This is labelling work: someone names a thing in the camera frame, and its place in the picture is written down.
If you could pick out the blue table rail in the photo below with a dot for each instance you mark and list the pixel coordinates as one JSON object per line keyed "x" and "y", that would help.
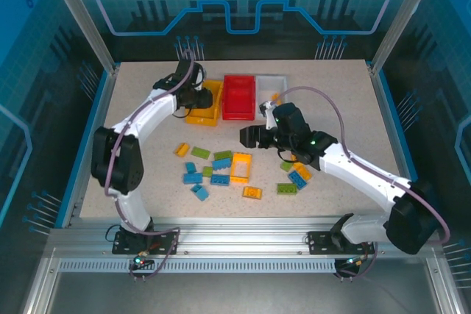
{"x": 396, "y": 126}
{"x": 92, "y": 126}

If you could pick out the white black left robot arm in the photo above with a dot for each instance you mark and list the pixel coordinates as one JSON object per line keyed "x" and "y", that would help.
{"x": 121, "y": 167}

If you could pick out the aluminium corner post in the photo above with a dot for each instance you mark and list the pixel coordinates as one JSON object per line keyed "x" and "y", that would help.
{"x": 84, "y": 23}
{"x": 399, "y": 16}

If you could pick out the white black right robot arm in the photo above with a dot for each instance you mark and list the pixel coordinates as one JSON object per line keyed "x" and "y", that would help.
{"x": 368, "y": 174}

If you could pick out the aluminium front rail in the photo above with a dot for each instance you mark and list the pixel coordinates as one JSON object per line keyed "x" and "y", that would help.
{"x": 239, "y": 235}

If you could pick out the small green lego brick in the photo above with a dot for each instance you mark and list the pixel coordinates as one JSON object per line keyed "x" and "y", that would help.
{"x": 207, "y": 171}

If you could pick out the white plastic bin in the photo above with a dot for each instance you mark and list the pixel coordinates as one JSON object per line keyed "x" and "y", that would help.
{"x": 268, "y": 84}

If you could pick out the aluminium right corner post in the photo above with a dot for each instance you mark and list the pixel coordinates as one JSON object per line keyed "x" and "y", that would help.
{"x": 399, "y": 16}

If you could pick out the blue right table rail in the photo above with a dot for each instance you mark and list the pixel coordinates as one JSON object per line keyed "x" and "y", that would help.
{"x": 396, "y": 126}

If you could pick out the aluminium lower frame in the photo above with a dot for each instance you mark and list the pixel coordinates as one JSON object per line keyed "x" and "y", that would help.
{"x": 42, "y": 292}

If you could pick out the left power connector with LED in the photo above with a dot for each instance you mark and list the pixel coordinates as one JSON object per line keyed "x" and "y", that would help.
{"x": 141, "y": 259}

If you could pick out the small blue sloped lego brick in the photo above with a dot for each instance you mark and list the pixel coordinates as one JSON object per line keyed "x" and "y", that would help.
{"x": 190, "y": 167}

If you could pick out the aluminium left corner post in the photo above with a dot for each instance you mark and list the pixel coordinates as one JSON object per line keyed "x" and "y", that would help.
{"x": 84, "y": 23}

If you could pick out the orange sloped lego brick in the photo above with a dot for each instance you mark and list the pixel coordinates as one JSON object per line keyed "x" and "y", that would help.
{"x": 181, "y": 149}

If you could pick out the yellow plastic bin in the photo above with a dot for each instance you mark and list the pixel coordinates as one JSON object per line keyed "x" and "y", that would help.
{"x": 200, "y": 118}

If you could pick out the orange lego window frame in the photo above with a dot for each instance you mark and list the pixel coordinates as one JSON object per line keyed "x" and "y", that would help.
{"x": 233, "y": 170}

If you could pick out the power connector with led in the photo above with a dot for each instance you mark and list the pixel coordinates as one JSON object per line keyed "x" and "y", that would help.
{"x": 141, "y": 259}
{"x": 355, "y": 262}

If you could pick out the blue left table rail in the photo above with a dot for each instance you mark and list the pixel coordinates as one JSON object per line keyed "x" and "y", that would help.
{"x": 92, "y": 126}

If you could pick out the red plastic bin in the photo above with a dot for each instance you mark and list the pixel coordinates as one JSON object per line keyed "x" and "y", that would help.
{"x": 239, "y": 102}

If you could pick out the right power connector with LED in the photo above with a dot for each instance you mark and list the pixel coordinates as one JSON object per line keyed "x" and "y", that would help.
{"x": 355, "y": 262}

